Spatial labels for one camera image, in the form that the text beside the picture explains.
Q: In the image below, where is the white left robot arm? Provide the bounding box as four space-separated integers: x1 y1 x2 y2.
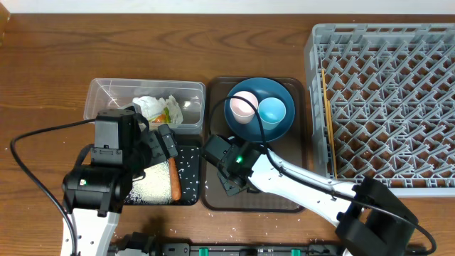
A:
61 108 178 255

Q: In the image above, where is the black plastic tray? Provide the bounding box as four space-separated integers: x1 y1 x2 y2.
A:
122 137 203 206

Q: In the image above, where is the green food wrapper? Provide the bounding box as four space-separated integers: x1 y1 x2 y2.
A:
147 95 183 124

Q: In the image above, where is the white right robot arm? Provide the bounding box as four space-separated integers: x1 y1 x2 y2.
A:
202 135 418 255

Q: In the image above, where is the brown serving tray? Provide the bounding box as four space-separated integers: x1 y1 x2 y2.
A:
200 75 310 213

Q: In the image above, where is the dark blue plate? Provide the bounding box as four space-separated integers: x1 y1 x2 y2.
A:
224 78 296 142

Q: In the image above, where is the wooden chopstick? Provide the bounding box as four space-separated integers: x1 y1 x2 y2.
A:
326 100 338 179
321 68 328 114

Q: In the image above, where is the orange carrot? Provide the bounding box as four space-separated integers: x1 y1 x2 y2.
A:
168 158 182 201

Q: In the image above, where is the light blue plastic cup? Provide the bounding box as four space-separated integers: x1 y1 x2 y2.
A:
258 97 287 130

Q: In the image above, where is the pink plastic cup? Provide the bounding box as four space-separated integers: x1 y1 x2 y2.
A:
230 91 259 124

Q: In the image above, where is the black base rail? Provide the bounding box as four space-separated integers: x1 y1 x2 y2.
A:
106 242 427 256

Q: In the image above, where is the pile of white rice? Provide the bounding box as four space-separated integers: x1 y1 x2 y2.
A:
127 145 200 206

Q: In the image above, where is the grey plastic dishwasher rack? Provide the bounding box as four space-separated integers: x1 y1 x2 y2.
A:
304 23 454 198

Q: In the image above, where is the white tissue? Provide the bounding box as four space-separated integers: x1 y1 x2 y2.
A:
132 96 166 120

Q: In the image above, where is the clear plastic waste bin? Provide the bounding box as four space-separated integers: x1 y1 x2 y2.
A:
84 78 205 134

